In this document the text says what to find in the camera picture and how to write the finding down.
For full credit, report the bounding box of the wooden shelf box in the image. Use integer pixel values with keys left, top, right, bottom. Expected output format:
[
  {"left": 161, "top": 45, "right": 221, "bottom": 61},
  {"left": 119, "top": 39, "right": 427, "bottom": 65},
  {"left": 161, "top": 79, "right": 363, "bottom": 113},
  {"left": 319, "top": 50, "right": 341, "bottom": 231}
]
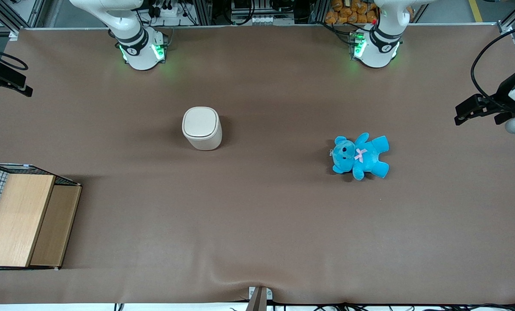
[{"left": 0, "top": 173, "right": 82, "bottom": 270}]

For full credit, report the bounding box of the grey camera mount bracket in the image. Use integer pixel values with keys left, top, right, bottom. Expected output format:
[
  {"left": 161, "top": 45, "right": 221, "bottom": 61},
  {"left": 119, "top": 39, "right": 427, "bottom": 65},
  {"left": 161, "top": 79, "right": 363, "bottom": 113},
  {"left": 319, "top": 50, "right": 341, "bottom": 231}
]
[{"left": 246, "top": 286, "right": 274, "bottom": 311}]

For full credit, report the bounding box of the brown table cloth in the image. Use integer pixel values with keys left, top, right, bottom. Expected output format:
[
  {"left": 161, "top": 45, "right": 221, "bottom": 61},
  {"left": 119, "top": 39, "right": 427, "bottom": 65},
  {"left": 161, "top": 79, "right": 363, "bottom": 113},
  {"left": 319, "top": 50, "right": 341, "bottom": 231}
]
[{"left": 0, "top": 24, "right": 515, "bottom": 305}]

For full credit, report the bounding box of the white trash can body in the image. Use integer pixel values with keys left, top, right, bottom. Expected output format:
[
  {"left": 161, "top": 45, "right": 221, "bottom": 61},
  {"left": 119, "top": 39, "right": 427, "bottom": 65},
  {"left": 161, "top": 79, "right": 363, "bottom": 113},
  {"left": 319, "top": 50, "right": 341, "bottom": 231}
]
[{"left": 183, "top": 107, "right": 223, "bottom": 151}]

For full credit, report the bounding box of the blue teddy bear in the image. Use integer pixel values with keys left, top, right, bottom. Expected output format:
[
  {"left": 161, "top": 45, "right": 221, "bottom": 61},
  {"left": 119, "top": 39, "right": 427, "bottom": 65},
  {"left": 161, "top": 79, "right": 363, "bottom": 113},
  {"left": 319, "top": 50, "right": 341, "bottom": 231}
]
[{"left": 330, "top": 132, "right": 390, "bottom": 181}]

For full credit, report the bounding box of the white power strip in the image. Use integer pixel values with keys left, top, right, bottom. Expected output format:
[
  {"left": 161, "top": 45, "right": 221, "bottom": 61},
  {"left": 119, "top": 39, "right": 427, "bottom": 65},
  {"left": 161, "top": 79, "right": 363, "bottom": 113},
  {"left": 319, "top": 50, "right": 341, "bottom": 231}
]
[{"left": 153, "top": 3, "right": 179, "bottom": 18}]

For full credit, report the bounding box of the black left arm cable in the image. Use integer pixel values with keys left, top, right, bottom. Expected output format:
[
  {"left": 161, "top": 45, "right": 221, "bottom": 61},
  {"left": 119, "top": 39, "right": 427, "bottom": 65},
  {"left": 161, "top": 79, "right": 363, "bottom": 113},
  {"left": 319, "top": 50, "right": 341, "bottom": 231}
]
[{"left": 471, "top": 22, "right": 515, "bottom": 104}]

